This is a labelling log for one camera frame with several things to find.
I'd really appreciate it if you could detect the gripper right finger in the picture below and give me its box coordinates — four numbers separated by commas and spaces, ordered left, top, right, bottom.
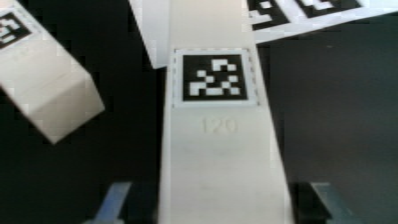
289, 181, 362, 224

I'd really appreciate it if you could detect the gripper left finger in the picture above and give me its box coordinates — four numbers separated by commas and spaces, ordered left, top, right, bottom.
81, 181, 160, 224

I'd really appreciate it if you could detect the white desk leg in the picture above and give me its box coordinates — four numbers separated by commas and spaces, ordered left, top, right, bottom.
0, 1, 105, 143
158, 0, 295, 224

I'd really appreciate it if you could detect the fiducial marker sheet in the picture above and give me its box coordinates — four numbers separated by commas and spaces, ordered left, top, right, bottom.
128, 0, 398, 69

